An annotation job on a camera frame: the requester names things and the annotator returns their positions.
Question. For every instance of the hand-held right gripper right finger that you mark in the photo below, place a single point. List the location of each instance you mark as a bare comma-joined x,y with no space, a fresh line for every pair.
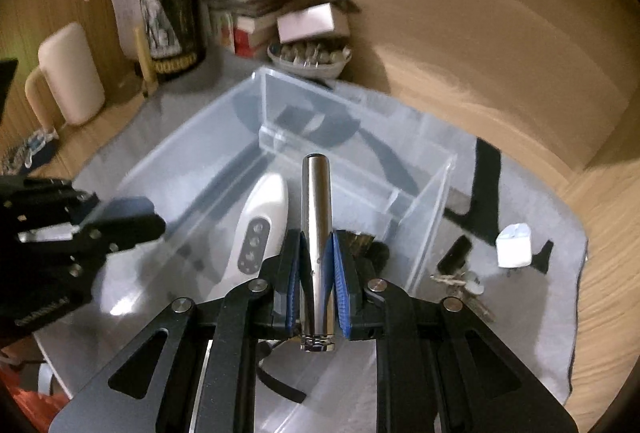
340,283

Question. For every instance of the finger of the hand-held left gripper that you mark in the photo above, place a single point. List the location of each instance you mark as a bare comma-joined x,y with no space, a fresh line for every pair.
125,218

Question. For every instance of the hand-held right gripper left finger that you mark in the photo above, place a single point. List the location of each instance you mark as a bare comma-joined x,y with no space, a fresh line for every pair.
292,283

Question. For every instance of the silver metal tube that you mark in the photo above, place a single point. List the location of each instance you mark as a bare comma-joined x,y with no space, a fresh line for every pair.
317,223

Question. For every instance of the clear plastic storage box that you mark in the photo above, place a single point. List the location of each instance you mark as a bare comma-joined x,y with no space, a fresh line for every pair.
210,193

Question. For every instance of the blue patterned small item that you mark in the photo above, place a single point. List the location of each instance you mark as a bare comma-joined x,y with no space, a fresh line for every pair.
35,148

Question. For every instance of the black key fob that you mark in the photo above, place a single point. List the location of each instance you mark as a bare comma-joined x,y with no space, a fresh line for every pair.
457,252

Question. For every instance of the bunch of keys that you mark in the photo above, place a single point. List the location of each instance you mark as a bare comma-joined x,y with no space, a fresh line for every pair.
462,283

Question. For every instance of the orange plastic bag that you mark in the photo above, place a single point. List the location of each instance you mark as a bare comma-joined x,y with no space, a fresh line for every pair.
37,405

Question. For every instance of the white charger plug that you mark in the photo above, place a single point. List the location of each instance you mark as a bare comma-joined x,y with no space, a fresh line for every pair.
512,248

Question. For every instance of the grey black printed mat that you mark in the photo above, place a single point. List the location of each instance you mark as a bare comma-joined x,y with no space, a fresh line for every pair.
530,313

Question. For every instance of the white paper sheet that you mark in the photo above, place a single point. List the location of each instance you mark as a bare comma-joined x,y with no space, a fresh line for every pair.
122,13

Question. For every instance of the grey bowl of small items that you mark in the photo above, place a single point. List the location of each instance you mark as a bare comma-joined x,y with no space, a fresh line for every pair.
310,60

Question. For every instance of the small white cardboard box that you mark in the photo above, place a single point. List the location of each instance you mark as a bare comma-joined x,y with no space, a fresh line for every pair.
305,20

